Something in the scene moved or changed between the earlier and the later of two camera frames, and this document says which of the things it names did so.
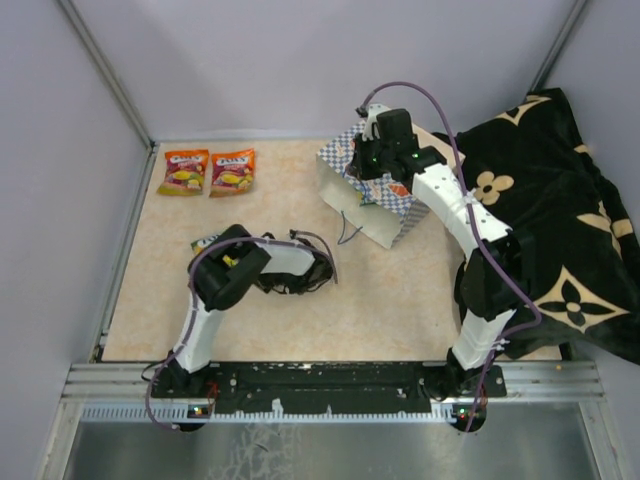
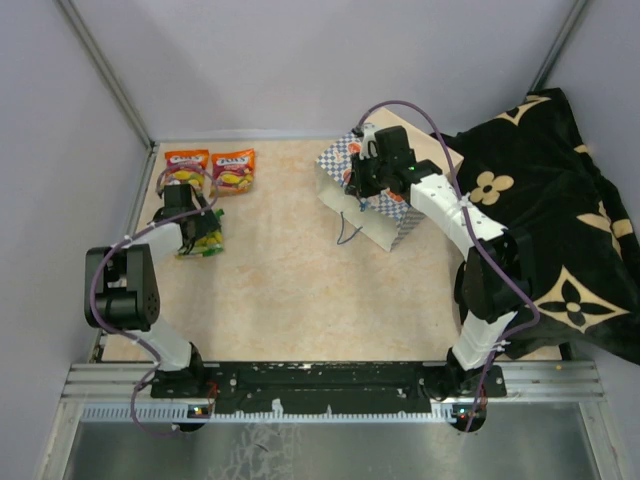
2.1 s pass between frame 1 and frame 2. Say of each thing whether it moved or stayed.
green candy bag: moved
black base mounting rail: stayed
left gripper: moved
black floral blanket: stayed
